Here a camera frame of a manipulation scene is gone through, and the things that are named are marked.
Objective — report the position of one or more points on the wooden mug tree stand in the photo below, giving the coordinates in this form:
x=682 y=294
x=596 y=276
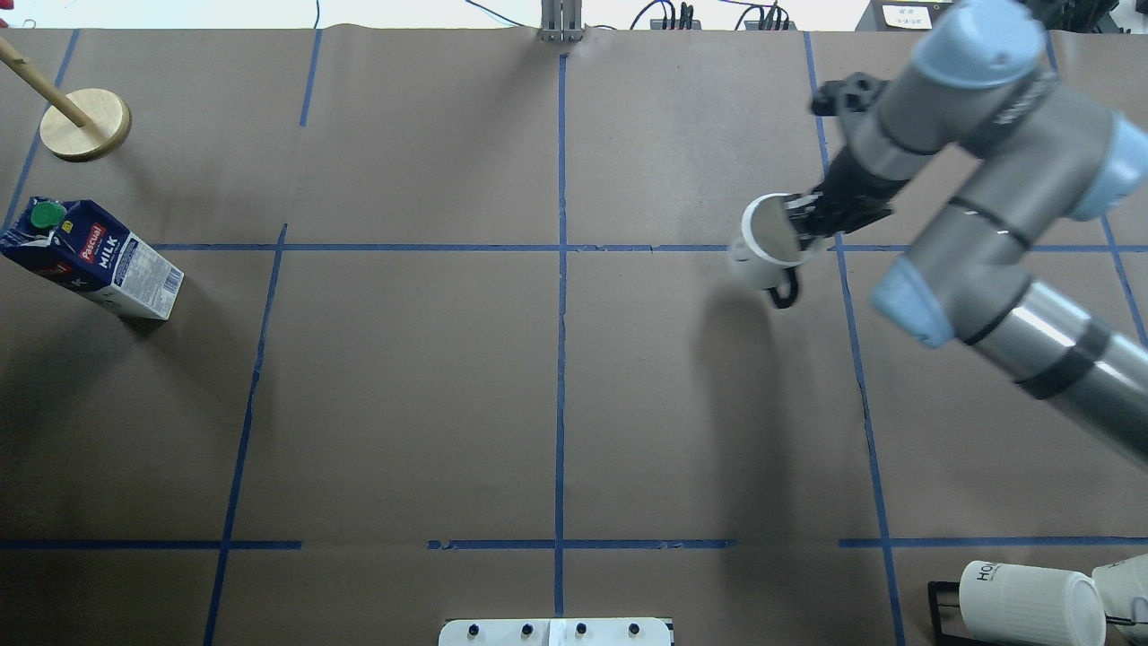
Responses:
x=79 y=126

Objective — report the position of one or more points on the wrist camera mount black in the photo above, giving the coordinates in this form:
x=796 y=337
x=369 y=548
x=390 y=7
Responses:
x=855 y=94

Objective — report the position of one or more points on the blue milk carton green cap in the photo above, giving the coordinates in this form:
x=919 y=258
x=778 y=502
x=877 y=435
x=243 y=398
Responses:
x=81 y=247

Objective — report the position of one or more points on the aluminium frame post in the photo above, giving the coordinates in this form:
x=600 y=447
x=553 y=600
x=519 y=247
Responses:
x=561 y=21

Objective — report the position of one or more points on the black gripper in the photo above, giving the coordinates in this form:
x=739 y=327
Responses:
x=853 y=191

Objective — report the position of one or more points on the white cup on rack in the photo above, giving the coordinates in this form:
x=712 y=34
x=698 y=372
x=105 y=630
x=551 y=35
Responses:
x=1122 y=586
x=1016 y=604

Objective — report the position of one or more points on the white mounting post with base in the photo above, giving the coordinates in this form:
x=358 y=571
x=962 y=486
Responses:
x=626 y=630

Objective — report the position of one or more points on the white mug black handle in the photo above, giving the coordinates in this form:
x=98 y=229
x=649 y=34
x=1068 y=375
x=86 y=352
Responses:
x=767 y=250

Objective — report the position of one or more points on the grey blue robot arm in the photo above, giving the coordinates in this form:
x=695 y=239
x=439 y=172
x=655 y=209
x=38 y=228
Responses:
x=1045 y=151

